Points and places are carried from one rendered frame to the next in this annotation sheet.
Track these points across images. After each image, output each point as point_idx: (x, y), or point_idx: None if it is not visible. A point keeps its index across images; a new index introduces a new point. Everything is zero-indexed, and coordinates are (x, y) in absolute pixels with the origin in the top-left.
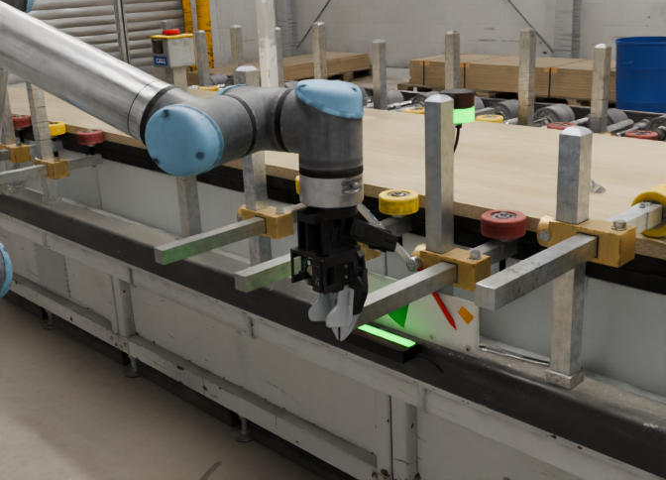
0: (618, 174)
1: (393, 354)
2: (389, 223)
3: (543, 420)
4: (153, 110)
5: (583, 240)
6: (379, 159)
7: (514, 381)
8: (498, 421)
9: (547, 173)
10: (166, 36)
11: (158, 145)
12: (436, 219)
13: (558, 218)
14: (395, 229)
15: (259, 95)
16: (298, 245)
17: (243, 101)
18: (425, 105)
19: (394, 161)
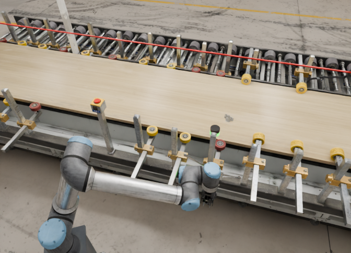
0: (230, 105)
1: (200, 184)
2: (185, 145)
3: (240, 191)
4: (182, 200)
5: (257, 168)
6: (160, 108)
7: (233, 185)
8: None
9: (212, 108)
10: (98, 105)
11: (186, 208)
12: (211, 157)
13: (248, 160)
14: (186, 145)
15: (194, 174)
16: (204, 198)
17: (195, 182)
18: (210, 136)
19: (166, 109)
